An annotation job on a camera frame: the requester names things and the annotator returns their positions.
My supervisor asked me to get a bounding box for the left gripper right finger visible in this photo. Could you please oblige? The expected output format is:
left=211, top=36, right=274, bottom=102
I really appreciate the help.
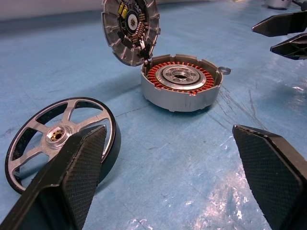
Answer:
left=232, top=124, right=307, bottom=230

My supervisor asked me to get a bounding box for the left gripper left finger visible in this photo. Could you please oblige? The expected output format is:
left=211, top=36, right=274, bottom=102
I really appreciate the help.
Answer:
left=0, top=124, right=107, bottom=230

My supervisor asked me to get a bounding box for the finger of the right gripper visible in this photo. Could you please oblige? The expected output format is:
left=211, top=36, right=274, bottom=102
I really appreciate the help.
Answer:
left=251, top=11, right=307, bottom=38
left=270, top=33, right=307, bottom=60

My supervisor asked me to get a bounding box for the black rotor with silver spokes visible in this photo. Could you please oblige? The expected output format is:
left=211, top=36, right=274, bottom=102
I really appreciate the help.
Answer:
left=4, top=97, right=122, bottom=194

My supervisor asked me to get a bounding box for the silver motor stator housing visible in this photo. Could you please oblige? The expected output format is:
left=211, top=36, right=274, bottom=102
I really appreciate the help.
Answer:
left=141, top=54, right=223, bottom=113

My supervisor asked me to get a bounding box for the blue table cover sheet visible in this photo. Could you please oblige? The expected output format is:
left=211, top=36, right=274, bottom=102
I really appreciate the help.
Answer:
left=0, top=0, right=307, bottom=230

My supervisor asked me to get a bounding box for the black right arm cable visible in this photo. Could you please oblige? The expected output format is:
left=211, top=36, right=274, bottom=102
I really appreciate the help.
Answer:
left=291, top=0, right=307, bottom=12

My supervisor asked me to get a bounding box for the small silver bearing ring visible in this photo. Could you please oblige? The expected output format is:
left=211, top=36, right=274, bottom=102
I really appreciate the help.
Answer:
left=216, top=66, right=232, bottom=75

